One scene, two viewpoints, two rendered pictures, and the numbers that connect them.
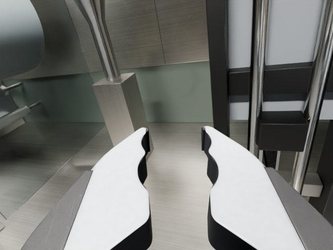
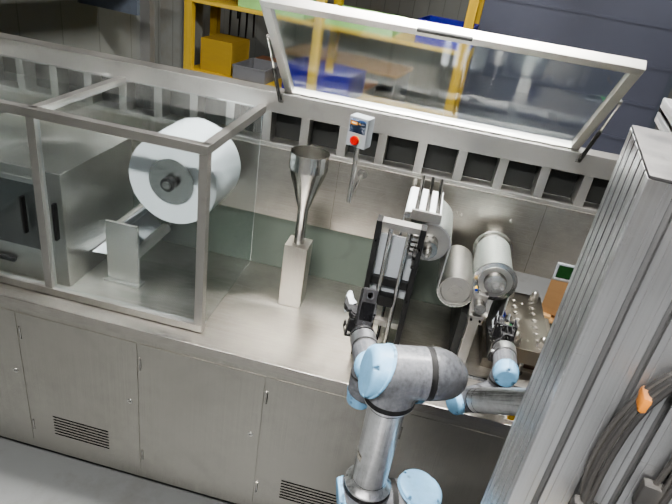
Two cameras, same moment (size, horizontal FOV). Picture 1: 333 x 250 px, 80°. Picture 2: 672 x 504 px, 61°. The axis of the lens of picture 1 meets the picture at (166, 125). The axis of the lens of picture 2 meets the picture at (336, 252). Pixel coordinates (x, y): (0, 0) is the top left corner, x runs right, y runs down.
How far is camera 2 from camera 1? 1.69 m
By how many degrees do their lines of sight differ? 13
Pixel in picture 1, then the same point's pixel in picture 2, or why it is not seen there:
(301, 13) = (395, 265)
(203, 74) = (359, 245)
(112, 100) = (295, 258)
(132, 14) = not seen: hidden behind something
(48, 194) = (225, 314)
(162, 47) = (331, 216)
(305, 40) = (396, 272)
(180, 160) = (327, 310)
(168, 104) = (321, 260)
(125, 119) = (299, 272)
